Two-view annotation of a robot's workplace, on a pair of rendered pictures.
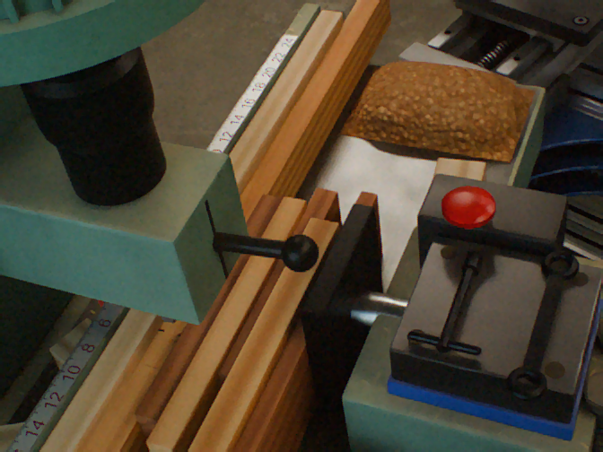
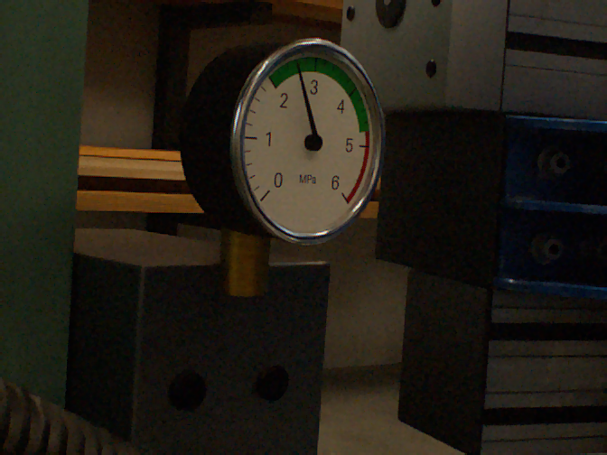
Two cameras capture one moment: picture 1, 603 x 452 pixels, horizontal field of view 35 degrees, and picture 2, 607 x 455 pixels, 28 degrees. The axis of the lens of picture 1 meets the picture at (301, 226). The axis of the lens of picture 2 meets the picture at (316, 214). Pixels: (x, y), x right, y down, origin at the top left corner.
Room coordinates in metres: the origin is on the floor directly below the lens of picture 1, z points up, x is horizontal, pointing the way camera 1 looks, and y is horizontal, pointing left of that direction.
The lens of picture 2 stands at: (0.15, -0.35, 0.66)
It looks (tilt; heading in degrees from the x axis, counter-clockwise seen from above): 3 degrees down; 17
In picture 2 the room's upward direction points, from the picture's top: 4 degrees clockwise
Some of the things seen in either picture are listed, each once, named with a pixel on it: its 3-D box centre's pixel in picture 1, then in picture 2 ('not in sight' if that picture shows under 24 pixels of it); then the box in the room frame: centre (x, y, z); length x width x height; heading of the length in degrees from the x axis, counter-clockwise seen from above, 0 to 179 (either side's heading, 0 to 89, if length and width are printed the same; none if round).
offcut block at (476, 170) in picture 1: (457, 200); not in sight; (0.47, -0.11, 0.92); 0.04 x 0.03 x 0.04; 157
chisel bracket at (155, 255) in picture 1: (113, 223); not in sight; (0.40, 0.11, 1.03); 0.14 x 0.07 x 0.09; 61
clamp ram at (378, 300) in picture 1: (391, 316); not in sight; (0.35, -0.04, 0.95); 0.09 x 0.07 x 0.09; 151
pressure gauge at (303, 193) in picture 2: not in sight; (273, 170); (0.51, -0.22, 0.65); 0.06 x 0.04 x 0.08; 151
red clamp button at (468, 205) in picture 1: (468, 206); not in sight; (0.37, -0.09, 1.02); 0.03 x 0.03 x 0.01
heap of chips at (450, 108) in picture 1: (437, 94); not in sight; (0.59, -0.13, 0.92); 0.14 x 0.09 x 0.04; 61
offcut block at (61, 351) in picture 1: (88, 357); not in sight; (0.47, 0.18, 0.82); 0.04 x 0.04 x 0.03; 40
